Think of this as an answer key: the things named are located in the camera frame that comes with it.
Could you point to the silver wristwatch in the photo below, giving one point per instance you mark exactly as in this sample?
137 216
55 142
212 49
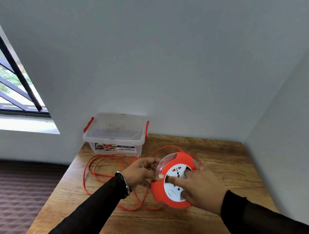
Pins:
126 184

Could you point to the red box latch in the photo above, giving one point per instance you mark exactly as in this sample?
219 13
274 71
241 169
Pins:
88 124
147 129

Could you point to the person's right middle finger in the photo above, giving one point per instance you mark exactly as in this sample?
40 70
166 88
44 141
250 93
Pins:
189 173

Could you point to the clear plastic storage box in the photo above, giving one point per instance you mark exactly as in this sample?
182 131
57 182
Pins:
116 132

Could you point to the person's left forearm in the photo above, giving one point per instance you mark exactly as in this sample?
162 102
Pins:
90 212

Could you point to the person's right hand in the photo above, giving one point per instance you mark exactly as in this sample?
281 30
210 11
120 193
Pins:
205 193

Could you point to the white window sill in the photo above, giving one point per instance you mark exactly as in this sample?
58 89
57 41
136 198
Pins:
22 123

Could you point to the person's right forearm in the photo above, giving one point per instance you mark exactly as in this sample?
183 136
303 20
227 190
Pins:
262 223

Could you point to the person's left thumb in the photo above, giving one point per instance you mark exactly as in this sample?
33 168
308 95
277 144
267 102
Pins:
155 175

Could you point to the person's left hand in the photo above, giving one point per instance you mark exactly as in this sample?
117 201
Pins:
137 173

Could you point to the person's right thumb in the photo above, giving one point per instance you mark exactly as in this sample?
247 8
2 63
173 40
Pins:
186 197

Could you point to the black barred window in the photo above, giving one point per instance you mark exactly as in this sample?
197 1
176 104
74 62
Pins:
11 85

